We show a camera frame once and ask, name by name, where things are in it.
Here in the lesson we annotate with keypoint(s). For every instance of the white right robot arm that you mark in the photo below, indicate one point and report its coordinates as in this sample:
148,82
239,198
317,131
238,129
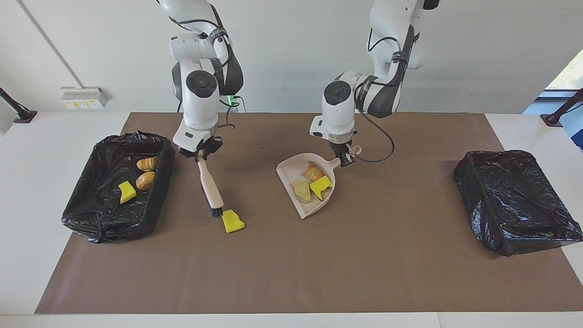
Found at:
200,100

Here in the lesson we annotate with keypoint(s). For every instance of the pale striped foam chunk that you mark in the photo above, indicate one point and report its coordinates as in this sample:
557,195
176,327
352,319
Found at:
148,163
302,190

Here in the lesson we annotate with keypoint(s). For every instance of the white wall socket box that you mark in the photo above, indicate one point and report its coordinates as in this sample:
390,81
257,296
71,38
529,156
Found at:
84,98

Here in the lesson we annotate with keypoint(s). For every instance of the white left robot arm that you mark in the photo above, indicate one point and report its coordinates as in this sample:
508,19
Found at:
339,109

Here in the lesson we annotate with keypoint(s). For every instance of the black stand foot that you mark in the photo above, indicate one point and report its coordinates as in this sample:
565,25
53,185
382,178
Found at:
553,119
25,116

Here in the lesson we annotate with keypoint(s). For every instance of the bin lined with black bag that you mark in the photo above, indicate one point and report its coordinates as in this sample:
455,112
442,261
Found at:
514,200
100,214

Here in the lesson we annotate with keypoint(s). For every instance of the bright window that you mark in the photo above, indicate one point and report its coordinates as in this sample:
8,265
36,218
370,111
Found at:
569,73

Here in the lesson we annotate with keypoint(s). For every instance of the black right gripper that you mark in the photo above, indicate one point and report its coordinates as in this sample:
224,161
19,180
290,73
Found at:
205,148

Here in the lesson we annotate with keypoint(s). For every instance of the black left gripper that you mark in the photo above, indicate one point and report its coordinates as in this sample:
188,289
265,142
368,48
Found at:
340,148

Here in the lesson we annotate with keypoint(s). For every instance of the beige brush with black bristles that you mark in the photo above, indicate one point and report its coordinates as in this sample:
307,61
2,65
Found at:
210,187

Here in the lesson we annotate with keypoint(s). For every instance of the brown paper table mat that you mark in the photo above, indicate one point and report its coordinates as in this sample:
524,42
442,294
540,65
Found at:
291,282

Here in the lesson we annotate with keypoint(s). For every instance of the brown bread roll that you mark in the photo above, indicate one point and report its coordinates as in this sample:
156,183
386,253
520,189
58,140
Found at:
145,180

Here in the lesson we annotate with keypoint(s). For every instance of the yellow sponge piece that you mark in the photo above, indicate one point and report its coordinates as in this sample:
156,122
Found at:
232,221
127,191
321,187

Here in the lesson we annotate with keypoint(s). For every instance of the beige plastic dustpan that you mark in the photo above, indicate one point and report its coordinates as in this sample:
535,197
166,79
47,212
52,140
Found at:
291,175

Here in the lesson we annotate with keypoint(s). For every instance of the orange striped croissant piece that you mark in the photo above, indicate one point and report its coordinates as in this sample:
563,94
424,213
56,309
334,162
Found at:
313,171

